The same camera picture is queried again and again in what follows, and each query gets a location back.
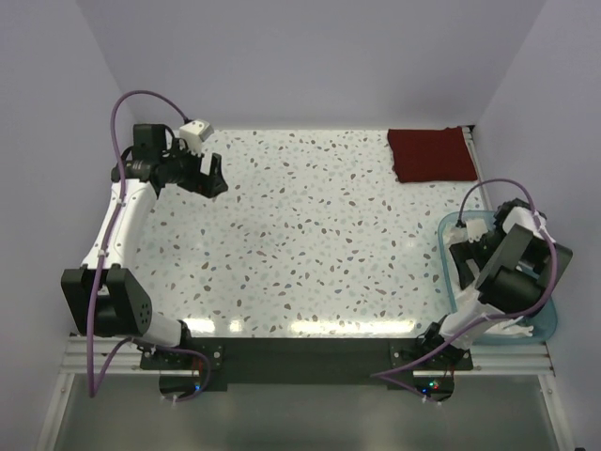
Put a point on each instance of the folded dark red shirt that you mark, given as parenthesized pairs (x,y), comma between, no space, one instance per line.
(431,155)

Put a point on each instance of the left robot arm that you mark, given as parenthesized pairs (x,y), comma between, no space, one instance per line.
(104,297)

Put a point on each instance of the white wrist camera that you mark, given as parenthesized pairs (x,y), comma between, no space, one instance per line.
(195,133)
(476,229)

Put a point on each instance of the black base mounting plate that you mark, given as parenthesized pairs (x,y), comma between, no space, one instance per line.
(216,364)

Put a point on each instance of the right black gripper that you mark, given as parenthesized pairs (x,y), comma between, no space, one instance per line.
(470,256)

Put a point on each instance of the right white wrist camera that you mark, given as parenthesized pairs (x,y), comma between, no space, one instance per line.
(476,229)

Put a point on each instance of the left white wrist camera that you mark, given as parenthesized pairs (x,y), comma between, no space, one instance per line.
(195,133)

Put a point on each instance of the white t shirt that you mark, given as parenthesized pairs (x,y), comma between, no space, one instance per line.
(467,307)

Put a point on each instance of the blue plastic bin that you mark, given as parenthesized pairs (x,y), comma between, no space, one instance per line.
(544,319)

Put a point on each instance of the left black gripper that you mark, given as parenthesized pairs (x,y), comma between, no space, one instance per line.
(199,176)

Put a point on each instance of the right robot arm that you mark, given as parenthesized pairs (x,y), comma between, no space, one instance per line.
(497,267)

